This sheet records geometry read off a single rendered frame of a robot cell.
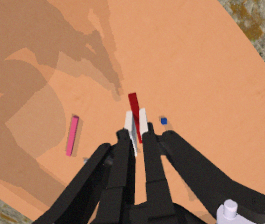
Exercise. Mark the pink rod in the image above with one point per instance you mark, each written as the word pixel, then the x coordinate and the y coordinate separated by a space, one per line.
pixel 72 135

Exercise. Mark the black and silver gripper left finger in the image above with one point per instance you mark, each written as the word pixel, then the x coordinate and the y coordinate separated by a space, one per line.
pixel 79 199

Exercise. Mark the red rod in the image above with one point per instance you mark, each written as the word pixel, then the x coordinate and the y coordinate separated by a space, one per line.
pixel 135 110

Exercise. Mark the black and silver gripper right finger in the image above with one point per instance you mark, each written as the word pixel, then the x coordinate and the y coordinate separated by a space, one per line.
pixel 232 202

